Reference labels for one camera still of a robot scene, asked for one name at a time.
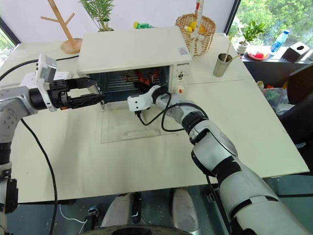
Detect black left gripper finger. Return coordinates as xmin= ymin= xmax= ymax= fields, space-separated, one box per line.
xmin=70 ymin=77 xmax=101 ymax=95
xmin=67 ymin=94 xmax=106 ymax=109

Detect red sausages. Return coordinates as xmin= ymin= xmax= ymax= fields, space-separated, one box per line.
xmin=135 ymin=69 xmax=159 ymax=85

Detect dark rounded robot torso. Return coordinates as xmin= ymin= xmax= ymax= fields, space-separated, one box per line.
xmin=91 ymin=221 xmax=198 ymax=235

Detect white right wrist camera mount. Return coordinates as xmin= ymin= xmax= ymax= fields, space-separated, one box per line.
xmin=127 ymin=85 xmax=162 ymax=114

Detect green yellow toy bottle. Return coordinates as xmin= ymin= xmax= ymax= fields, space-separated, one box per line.
xmin=133 ymin=21 xmax=155 ymax=30

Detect black chair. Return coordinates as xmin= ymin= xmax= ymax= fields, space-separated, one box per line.
xmin=278 ymin=64 xmax=313 ymax=173

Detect small plant in white pot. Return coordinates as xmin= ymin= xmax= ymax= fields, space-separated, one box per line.
xmin=235 ymin=20 xmax=267 ymax=55

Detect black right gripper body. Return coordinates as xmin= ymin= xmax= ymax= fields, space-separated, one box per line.
xmin=139 ymin=84 xmax=154 ymax=95

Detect white toaster oven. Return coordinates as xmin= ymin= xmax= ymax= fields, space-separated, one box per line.
xmin=76 ymin=25 xmax=194 ymax=111

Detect green potted bamboo plant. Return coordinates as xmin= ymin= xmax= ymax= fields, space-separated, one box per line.
xmin=77 ymin=0 xmax=116 ymax=33

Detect wire oven rack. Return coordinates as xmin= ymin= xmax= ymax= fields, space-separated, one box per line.
xmin=104 ymin=72 xmax=139 ymax=93

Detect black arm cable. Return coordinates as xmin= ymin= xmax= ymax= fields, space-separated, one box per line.
xmin=134 ymin=91 xmax=187 ymax=133
xmin=20 ymin=118 xmax=59 ymax=235

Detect dark brown tissue box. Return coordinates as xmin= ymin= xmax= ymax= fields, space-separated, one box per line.
xmin=282 ymin=41 xmax=312 ymax=63

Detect black power strip cable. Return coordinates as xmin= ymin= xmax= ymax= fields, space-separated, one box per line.
xmin=0 ymin=58 xmax=40 ymax=82

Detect glass toaster oven door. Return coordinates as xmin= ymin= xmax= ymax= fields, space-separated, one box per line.
xmin=100 ymin=101 xmax=187 ymax=144

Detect dark side cabinet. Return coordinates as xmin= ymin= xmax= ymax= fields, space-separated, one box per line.
xmin=241 ymin=46 xmax=313 ymax=89

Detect red food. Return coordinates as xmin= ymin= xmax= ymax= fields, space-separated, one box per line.
xmin=123 ymin=73 xmax=160 ymax=88

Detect blue water bottle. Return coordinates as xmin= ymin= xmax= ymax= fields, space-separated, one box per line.
xmin=269 ymin=29 xmax=291 ymax=53

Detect white rope basket handle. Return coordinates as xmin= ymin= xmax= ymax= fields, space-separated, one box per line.
xmin=190 ymin=0 xmax=206 ymax=56

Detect red plate with toy fruit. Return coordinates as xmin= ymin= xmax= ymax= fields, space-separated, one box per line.
xmin=246 ymin=49 xmax=270 ymax=61

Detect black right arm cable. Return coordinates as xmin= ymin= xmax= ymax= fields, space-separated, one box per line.
xmin=134 ymin=91 xmax=187 ymax=133

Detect black oven power cable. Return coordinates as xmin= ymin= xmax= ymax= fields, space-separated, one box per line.
xmin=55 ymin=55 xmax=80 ymax=61

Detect clear bag of toys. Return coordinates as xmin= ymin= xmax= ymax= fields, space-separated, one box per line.
xmin=256 ymin=80 xmax=290 ymax=116

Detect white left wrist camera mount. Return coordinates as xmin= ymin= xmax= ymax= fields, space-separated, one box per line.
xmin=35 ymin=53 xmax=58 ymax=112

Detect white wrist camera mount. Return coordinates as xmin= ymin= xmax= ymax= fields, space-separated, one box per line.
xmin=35 ymin=53 xmax=58 ymax=112
xmin=127 ymin=85 xmax=162 ymax=114

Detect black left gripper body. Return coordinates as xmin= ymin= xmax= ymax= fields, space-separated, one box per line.
xmin=47 ymin=79 xmax=75 ymax=110

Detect wicker basket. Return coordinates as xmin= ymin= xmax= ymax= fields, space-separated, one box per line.
xmin=175 ymin=13 xmax=218 ymax=57

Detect metal cup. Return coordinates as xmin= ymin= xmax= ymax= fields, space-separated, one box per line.
xmin=213 ymin=53 xmax=234 ymax=77

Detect wooden mug tree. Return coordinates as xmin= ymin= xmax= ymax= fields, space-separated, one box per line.
xmin=40 ymin=0 xmax=84 ymax=55

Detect white power strip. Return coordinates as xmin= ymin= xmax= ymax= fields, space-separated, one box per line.
xmin=20 ymin=70 xmax=74 ymax=89

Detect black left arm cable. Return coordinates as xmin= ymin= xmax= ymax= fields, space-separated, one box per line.
xmin=20 ymin=118 xmax=59 ymax=235

